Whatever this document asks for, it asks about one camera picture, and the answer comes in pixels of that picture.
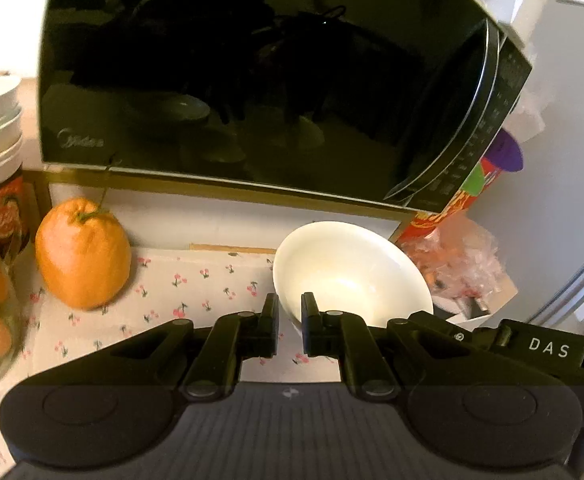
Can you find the plastic bag of oranges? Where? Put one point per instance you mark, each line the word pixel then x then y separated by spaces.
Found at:
pixel 458 260

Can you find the large orange by microwave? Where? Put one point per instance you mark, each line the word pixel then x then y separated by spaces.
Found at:
pixel 83 254

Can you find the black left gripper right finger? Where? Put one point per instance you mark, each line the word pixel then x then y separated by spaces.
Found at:
pixel 345 336

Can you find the white ceramic bowl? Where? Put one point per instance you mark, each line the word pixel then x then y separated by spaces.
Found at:
pixel 351 269

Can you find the black white cardboard box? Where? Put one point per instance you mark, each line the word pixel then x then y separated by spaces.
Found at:
pixel 470 312

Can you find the cherry print tablecloth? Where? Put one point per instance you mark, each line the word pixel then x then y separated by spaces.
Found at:
pixel 164 285

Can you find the red gift box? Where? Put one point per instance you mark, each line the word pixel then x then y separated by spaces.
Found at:
pixel 503 155

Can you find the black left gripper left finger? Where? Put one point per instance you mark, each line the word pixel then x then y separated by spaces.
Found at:
pixel 234 338

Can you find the silver refrigerator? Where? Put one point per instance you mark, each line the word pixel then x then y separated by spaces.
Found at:
pixel 537 215

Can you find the black microwave oven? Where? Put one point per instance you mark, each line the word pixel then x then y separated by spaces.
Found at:
pixel 390 103

